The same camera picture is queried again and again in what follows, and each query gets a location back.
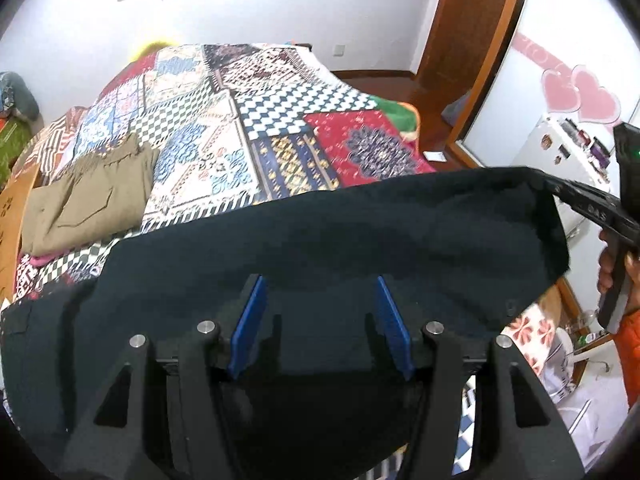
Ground grey pillow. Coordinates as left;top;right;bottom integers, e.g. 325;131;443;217
0;71;41;122

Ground pink heart sticker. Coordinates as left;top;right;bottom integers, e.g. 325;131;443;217
572;65;622;126
542;67;582;115

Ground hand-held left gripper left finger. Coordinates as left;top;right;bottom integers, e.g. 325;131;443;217
57;274;283;480

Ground white refrigerator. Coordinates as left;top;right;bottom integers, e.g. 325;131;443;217
517;114;615;237

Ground khaki pants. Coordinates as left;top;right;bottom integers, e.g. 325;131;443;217
21;132;161;257

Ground black pants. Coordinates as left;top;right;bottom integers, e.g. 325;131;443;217
0;166;572;480

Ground floral cloth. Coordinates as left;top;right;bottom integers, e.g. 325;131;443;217
501;302;557;377

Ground yellow plush item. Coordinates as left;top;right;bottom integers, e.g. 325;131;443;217
131;40;177;62

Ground group of small bottles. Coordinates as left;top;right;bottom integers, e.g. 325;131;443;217
557;119;613;173

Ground patchwork printed blanket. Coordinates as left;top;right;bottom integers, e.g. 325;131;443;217
10;42;438;306

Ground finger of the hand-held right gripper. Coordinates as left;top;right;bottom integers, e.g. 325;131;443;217
537;170;633;243

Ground person's right hand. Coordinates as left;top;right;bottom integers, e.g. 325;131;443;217
597;227;640;313

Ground person's right forearm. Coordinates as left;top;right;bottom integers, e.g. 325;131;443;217
612;305;640;408

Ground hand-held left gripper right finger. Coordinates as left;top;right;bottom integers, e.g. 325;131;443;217
365;275;586;480

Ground brown wooden door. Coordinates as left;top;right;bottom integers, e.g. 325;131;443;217
412;0;532;168

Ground wooden bed frame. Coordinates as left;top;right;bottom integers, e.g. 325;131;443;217
0;167;40;306

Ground multicoloured fleece blanket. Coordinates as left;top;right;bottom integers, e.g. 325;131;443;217
375;95;423;150

